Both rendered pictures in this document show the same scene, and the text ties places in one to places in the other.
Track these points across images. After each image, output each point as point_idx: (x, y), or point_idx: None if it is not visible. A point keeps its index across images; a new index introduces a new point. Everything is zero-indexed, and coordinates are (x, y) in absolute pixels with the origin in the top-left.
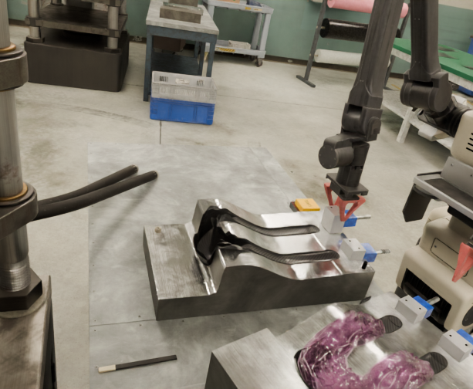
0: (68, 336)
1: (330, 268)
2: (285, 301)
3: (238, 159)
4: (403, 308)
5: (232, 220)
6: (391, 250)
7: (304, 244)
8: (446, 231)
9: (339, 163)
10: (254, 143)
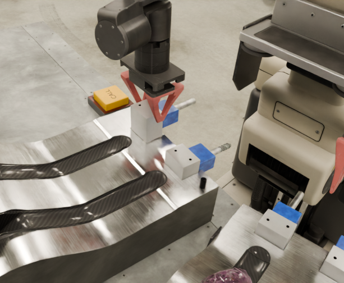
0: None
1: (157, 203)
2: (104, 273)
3: (7, 48)
4: (267, 232)
5: None
6: (219, 94)
7: (113, 173)
8: (288, 90)
9: (132, 46)
10: (46, 7)
